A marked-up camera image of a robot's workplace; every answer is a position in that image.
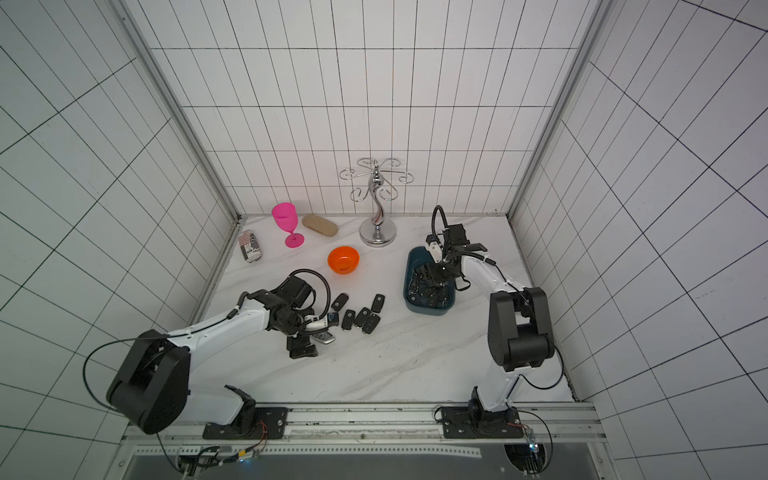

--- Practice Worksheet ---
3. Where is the black VW flip key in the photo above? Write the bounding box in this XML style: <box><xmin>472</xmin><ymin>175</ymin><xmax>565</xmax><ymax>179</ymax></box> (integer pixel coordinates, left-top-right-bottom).
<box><xmin>341</xmin><ymin>309</ymin><xmax>357</xmax><ymax>331</ymax></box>
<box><xmin>354</xmin><ymin>307</ymin><xmax>372</xmax><ymax>328</ymax></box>
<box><xmin>371</xmin><ymin>294</ymin><xmax>386</xmax><ymax>314</ymax></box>
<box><xmin>331</xmin><ymin>292</ymin><xmax>349</xmax><ymax>312</ymax></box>

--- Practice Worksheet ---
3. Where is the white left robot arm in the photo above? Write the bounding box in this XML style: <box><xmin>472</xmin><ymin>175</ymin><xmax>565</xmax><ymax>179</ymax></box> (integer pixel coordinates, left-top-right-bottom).
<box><xmin>106</xmin><ymin>275</ymin><xmax>331</xmax><ymax>438</ymax></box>

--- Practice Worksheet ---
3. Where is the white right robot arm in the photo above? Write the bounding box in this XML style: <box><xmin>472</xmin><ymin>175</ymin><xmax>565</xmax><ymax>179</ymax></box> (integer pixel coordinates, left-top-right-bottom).
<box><xmin>413</xmin><ymin>224</ymin><xmax>564</xmax><ymax>416</ymax></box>

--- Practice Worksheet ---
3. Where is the silver black smart key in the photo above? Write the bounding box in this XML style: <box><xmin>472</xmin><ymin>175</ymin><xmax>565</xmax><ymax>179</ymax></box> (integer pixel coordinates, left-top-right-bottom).
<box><xmin>310</xmin><ymin>331</ymin><xmax>336</xmax><ymax>345</ymax></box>

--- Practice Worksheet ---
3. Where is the teal plastic storage box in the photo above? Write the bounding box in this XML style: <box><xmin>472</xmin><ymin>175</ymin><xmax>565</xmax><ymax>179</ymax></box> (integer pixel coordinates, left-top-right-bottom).
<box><xmin>403</xmin><ymin>246</ymin><xmax>456</xmax><ymax>316</ymax></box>

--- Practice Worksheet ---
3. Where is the black flip key buttons up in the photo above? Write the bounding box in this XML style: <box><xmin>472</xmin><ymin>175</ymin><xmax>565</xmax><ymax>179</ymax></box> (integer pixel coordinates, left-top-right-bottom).
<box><xmin>362</xmin><ymin>313</ymin><xmax>381</xmax><ymax>334</ymax></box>

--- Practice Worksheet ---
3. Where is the silver metal cup rack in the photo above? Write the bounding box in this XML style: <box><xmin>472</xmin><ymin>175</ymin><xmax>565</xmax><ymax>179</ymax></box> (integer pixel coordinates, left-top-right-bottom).
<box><xmin>338</xmin><ymin>157</ymin><xmax>414</xmax><ymax>247</ymax></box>

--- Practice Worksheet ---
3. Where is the orange plastic bowl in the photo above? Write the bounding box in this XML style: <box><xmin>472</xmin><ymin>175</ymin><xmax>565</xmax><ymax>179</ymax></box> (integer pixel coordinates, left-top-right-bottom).
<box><xmin>327</xmin><ymin>246</ymin><xmax>360</xmax><ymax>275</ymax></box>

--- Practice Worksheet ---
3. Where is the beige woven glasses case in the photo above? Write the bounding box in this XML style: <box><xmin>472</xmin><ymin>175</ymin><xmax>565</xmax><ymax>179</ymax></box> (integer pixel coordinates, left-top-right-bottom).
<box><xmin>302</xmin><ymin>214</ymin><xmax>339</xmax><ymax>237</ymax></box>

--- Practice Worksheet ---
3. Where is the pink plastic wine goblet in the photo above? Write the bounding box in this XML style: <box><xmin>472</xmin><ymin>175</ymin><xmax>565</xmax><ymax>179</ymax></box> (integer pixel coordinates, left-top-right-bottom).
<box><xmin>271</xmin><ymin>202</ymin><xmax>304</xmax><ymax>249</ymax></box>

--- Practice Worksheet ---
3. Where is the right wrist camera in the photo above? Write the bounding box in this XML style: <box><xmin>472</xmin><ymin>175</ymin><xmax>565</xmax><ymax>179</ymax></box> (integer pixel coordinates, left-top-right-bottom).
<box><xmin>426</xmin><ymin>241</ymin><xmax>443</xmax><ymax>263</ymax></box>

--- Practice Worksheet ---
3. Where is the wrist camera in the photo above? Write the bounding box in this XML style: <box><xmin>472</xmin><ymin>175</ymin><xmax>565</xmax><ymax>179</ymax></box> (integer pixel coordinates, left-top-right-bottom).
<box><xmin>426</xmin><ymin>241</ymin><xmax>443</xmax><ymax>263</ymax></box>
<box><xmin>302</xmin><ymin>311</ymin><xmax>339</xmax><ymax>333</ymax></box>

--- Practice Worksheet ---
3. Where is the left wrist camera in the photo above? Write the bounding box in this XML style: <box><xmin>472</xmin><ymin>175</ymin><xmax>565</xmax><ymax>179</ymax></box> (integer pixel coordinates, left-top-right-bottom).
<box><xmin>302</xmin><ymin>311</ymin><xmax>339</xmax><ymax>333</ymax></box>

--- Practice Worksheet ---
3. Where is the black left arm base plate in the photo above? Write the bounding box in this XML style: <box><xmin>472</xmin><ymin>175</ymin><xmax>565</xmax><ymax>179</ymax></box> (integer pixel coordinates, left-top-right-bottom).
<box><xmin>202</xmin><ymin>406</ymin><xmax>289</xmax><ymax>441</ymax></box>

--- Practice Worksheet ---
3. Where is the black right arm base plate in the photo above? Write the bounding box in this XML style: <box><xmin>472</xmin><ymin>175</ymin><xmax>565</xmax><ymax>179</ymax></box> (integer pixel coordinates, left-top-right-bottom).
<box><xmin>436</xmin><ymin>404</ymin><xmax>524</xmax><ymax>440</ymax></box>

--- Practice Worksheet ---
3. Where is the aluminium frame rail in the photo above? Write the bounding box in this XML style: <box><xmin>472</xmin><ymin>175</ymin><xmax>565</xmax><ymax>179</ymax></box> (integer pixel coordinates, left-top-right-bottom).
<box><xmin>120</xmin><ymin>402</ymin><xmax>607</xmax><ymax>452</ymax></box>

